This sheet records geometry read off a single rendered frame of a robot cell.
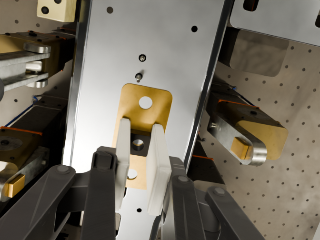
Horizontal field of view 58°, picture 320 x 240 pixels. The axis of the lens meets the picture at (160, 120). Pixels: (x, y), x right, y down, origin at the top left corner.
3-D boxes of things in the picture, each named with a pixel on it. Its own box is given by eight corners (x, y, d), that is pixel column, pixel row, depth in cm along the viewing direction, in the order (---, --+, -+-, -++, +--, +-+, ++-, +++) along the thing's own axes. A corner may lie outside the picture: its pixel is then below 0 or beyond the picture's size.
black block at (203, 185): (204, 147, 85) (235, 208, 57) (171, 141, 83) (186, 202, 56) (208, 130, 83) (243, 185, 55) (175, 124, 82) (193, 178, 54)
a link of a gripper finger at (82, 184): (106, 220, 14) (42, 212, 13) (113, 168, 18) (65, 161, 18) (112, 193, 13) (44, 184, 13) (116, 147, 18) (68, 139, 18)
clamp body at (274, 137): (231, 106, 81) (293, 165, 48) (190, 99, 80) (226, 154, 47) (238, 84, 79) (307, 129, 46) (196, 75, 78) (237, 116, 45)
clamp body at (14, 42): (87, 57, 74) (43, 88, 41) (47, 49, 73) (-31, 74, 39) (90, 31, 72) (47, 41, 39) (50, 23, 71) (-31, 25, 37)
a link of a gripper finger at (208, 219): (171, 200, 14) (231, 209, 14) (164, 154, 18) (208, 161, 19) (165, 226, 14) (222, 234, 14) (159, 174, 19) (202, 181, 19)
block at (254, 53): (239, 61, 77) (292, 83, 50) (196, 52, 75) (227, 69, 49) (247, 33, 75) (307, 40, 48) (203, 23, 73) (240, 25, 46)
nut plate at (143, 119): (151, 189, 24) (152, 197, 23) (105, 182, 23) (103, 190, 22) (174, 91, 21) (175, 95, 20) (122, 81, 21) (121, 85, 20)
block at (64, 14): (101, 21, 71) (64, 22, 37) (86, 18, 71) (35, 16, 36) (103, 6, 70) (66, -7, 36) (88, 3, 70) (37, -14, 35)
